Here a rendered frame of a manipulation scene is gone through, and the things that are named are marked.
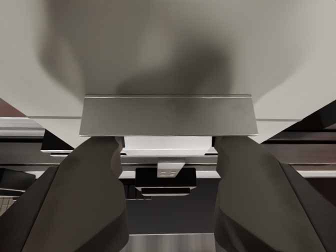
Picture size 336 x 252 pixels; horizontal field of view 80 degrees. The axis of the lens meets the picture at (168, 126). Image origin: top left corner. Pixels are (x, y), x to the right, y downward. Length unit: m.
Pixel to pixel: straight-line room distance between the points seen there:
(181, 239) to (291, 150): 0.40
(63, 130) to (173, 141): 0.09
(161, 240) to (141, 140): 0.10
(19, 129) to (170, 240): 0.21
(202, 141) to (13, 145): 0.46
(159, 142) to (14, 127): 0.18
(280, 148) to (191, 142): 0.39
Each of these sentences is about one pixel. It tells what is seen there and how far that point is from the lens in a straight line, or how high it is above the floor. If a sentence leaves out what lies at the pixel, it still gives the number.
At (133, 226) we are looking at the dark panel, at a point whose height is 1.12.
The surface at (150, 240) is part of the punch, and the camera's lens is 0.23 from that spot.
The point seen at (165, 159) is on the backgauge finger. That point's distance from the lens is 0.26.
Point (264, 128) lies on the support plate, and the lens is 0.17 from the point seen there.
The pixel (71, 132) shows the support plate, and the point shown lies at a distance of 0.17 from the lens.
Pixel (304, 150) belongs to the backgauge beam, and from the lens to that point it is 0.58.
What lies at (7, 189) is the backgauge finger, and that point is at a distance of 0.52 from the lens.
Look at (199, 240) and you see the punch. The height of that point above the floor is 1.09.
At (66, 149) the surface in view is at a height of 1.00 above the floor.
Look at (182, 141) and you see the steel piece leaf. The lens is 0.17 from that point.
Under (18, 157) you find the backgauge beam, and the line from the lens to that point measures 0.55.
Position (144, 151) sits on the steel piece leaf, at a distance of 0.21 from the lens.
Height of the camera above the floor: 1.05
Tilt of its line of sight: 21 degrees down
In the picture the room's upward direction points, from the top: 179 degrees clockwise
